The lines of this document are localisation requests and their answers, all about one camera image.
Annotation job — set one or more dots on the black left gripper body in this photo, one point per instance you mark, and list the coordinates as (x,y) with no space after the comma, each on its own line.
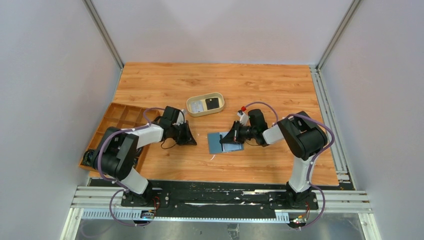
(182,131)

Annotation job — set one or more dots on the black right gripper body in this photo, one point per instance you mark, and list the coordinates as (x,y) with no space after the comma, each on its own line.
(236,133)

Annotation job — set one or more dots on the black VIP credit card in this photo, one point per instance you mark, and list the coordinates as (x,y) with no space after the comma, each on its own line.
(212,103)

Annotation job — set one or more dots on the cream oval plastic tray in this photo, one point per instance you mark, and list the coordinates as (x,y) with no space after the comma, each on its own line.
(202,98)

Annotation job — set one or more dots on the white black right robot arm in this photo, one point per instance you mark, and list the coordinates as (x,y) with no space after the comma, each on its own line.
(304,139)

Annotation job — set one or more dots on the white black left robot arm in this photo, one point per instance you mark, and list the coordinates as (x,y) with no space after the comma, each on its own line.
(119,147)

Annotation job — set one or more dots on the white VIP card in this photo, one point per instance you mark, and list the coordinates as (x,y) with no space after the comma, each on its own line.
(197,107)

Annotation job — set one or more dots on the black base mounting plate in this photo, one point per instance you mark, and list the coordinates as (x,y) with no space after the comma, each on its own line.
(212,200)

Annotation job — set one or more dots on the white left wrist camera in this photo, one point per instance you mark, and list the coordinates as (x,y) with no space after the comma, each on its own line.
(181,117)

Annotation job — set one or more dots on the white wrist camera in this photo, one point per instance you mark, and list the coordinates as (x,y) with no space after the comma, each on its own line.
(181,117)
(243,116)

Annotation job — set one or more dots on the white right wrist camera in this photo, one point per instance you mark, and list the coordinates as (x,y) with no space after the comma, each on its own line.
(243,116)

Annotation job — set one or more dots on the aluminium corner post right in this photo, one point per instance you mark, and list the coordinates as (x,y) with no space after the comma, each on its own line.
(323,80)

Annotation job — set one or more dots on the aluminium corner post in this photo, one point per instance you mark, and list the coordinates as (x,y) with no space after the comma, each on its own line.
(323,80)
(97,20)

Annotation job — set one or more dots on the aluminium frame rail front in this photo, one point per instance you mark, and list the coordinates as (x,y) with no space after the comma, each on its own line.
(91,202)

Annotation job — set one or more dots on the aluminium corner post left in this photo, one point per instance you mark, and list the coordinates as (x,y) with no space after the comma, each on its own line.
(97,20)

